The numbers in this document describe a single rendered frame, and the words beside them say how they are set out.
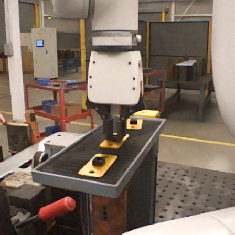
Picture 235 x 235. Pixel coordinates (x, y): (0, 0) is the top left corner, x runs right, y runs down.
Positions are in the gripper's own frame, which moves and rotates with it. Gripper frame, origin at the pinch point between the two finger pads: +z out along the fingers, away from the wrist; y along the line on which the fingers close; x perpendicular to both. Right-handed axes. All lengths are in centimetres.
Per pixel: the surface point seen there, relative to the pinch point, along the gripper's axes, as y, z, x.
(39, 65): 581, 62, -905
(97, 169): -1.4, 2.3, 13.8
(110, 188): -5.1, 2.3, 18.8
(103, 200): 1.1, 13.7, 4.7
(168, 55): 74, 14, -746
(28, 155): 36.3, 18.7, -21.5
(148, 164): -3.1, 17.4, -22.8
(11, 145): 53, 22, -35
